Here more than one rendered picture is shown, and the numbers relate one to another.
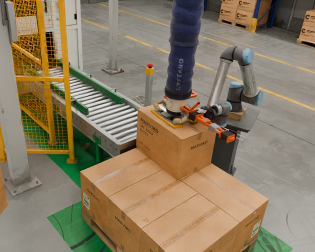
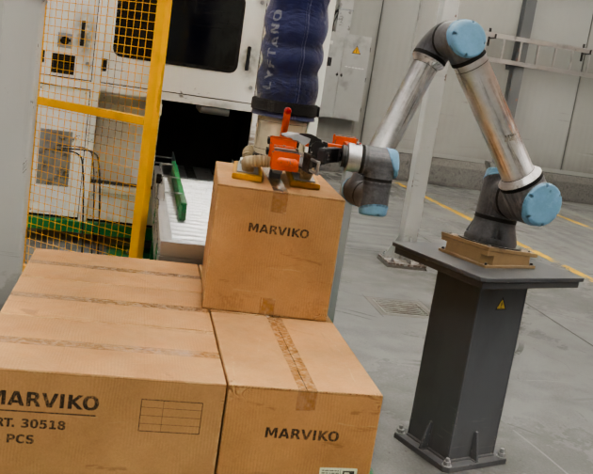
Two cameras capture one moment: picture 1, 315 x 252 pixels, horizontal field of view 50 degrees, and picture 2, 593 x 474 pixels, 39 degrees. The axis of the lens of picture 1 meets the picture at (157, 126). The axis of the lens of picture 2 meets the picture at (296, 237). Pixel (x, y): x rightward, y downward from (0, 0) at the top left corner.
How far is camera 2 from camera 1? 206 cm
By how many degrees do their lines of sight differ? 36
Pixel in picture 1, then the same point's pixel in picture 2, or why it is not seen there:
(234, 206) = (264, 369)
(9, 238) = not seen: outside the picture
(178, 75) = (269, 50)
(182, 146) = (217, 204)
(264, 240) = not seen: outside the picture
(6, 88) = (13, 86)
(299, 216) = not seen: outside the picture
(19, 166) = not seen: outside the picture
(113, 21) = (422, 146)
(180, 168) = (213, 276)
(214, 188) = (265, 339)
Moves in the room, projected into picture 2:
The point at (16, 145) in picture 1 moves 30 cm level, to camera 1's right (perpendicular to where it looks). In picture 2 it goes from (3, 217) to (47, 231)
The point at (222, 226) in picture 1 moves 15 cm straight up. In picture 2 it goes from (173, 371) to (181, 313)
